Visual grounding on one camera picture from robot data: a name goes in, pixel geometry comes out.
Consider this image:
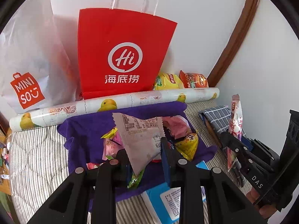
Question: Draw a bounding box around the red Haidilao paper bag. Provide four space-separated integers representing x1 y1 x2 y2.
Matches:
78 0 177 99

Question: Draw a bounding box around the grey checked cushion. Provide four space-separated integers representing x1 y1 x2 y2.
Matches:
198 105 234 149

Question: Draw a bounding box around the blue white snack box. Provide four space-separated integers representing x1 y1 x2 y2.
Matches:
140 160 211 224

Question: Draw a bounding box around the white Miniso plastic bag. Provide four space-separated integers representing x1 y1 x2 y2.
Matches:
1 0 78 114

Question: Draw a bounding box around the rolled lemon print mat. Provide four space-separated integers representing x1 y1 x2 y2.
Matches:
9 88 220 132

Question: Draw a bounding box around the orange red snack bag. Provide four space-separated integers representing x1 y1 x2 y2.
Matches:
179 70 209 88

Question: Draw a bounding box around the yellow snack bag by wall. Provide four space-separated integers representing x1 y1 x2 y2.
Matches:
153 72 184 91

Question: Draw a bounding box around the brown wooden door frame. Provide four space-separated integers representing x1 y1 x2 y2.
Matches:
207 0 260 87

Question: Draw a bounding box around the pink nutrition label snack packet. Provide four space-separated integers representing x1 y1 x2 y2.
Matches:
162 115 192 140

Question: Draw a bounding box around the yellow rice cracker packet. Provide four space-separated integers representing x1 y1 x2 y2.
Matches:
175 133 199 161

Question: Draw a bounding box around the green snack packet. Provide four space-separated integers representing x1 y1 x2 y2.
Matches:
127 169 145 189

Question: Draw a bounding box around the purple towel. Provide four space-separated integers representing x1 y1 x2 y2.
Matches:
57 101 218 211

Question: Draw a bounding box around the pale pink peach snack packet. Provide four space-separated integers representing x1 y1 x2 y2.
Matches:
102 135 124 160

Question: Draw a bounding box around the strawberry white candy packet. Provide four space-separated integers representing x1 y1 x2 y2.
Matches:
112 113 165 175

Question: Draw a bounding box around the pink cartoon snack packet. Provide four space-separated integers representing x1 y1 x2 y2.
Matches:
226 94 243 171

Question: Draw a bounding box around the person right hand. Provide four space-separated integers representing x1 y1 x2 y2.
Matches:
246 188 277 219

